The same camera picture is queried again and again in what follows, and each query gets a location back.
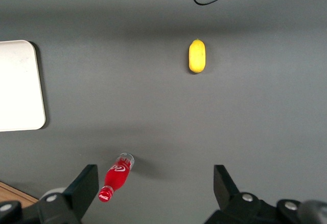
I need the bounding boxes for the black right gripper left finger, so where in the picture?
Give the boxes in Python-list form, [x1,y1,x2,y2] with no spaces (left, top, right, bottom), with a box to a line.
[37,164,99,224]

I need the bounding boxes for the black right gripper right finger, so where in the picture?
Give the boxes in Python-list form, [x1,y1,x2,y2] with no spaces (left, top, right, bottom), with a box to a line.
[204,164,261,224]

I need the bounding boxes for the white rectangular tray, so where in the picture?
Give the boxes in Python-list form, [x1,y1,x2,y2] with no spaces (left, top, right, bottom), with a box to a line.
[0,39,46,132]

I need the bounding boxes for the red cola bottle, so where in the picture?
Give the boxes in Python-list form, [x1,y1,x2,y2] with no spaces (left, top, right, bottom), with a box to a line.
[98,152,135,203]

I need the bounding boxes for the yellow lemon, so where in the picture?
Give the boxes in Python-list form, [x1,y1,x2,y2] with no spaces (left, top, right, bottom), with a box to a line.
[188,38,206,74]

